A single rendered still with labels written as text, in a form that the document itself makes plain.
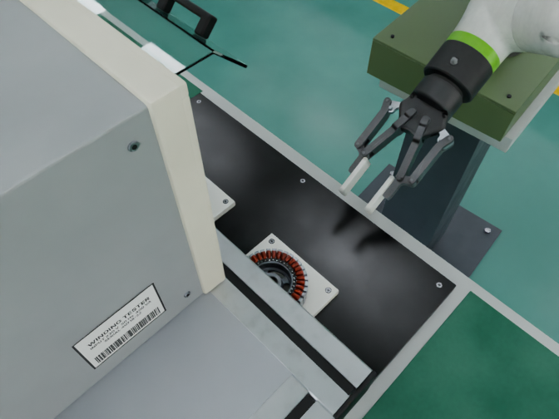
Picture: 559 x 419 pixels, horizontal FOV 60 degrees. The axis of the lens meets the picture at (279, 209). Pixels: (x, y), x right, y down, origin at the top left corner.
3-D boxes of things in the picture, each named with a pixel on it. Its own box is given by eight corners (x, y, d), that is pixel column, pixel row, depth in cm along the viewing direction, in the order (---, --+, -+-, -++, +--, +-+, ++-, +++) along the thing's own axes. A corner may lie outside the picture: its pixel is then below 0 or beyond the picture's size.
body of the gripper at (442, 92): (467, 110, 80) (432, 155, 80) (424, 86, 83) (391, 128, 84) (467, 90, 73) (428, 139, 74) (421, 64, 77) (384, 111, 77)
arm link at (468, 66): (442, 28, 75) (494, 55, 71) (444, 64, 85) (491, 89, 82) (417, 60, 75) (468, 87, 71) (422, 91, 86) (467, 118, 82)
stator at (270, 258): (271, 246, 80) (271, 234, 77) (322, 289, 75) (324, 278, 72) (220, 289, 75) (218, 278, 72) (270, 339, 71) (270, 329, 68)
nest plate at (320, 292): (271, 236, 83) (271, 232, 82) (338, 293, 76) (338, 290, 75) (204, 293, 76) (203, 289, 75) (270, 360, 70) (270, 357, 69)
